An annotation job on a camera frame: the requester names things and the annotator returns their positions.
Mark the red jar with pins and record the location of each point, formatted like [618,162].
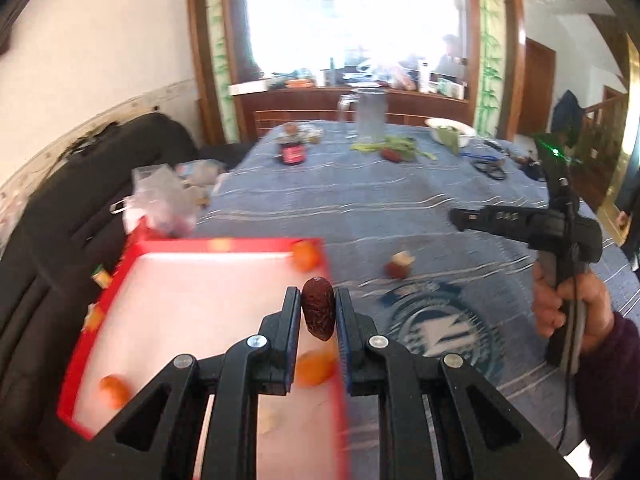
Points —
[293,152]

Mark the printed plastic packet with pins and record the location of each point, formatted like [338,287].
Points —
[200,172]

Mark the small black object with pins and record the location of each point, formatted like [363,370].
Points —
[532,167]

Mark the blue pen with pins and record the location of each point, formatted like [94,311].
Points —
[472,155]

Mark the black scissors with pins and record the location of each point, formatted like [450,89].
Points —
[490,169]

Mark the clear plastic bag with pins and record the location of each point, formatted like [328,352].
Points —
[162,200]

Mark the red cardboard box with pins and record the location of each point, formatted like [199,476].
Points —
[200,285]

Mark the bamboo painted window frame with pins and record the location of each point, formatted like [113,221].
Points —
[212,35]

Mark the clear glass pitcher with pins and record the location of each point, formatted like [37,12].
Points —
[370,115]

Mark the red jujube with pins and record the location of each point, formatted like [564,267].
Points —
[395,270]
[317,310]

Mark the wooden chair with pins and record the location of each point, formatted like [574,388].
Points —
[270,117]

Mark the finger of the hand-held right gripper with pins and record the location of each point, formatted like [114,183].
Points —
[480,220]

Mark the dish of white pieces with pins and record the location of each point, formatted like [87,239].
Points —
[307,132]

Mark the black sofa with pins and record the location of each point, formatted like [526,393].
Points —
[75,210]

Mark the small orange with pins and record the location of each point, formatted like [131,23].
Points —
[114,390]
[315,367]

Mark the green leafy vegetables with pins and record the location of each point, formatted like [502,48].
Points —
[395,144]

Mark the wooden door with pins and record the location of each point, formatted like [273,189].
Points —
[535,90]

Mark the wooden stair railing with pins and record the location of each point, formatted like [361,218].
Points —
[600,125]

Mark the large mandarin orange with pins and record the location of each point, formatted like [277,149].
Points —
[306,255]

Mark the white box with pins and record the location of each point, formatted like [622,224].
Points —
[248,88]

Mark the white bowl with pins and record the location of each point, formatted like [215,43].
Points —
[462,130]

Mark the plastic bag with red contents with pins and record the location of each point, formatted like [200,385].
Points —
[402,77]

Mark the small beige block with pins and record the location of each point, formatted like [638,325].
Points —
[404,258]

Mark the wooden sideboard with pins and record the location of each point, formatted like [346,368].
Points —
[310,102]

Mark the green leaf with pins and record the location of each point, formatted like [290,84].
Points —
[450,138]

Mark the hanging dark jacket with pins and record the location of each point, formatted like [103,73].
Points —
[567,115]

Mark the person's right forearm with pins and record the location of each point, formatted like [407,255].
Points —
[615,385]

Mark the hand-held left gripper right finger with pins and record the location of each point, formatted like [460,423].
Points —
[342,340]

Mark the red fruit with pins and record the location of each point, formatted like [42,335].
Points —
[391,155]

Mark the blue plaid tablecloth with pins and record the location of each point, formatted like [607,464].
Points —
[350,200]

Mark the person's right hand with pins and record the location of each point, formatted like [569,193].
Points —
[595,305]

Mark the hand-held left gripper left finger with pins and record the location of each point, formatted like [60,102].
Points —
[290,330]

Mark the white bottle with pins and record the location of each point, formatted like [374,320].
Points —
[424,75]

